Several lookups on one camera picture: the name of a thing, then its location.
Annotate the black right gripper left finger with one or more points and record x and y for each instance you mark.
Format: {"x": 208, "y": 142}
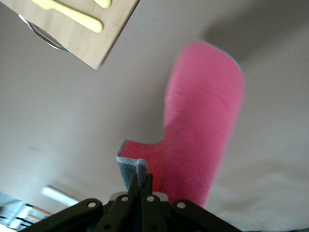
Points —
{"x": 120, "y": 210}

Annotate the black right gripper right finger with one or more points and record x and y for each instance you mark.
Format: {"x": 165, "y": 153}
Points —
{"x": 154, "y": 215}

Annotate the pink and grey cloth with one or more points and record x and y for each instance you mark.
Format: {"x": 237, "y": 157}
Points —
{"x": 205, "y": 108}

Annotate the white rack base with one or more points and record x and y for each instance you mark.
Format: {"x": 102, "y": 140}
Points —
{"x": 60, "y": 195}

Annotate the brown table cover sheet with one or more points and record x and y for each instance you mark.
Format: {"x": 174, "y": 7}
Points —
{"x": 60, "y": 120}

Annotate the yellow plastic knife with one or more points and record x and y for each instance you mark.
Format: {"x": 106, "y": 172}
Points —
{"x": 79, "y": 19}

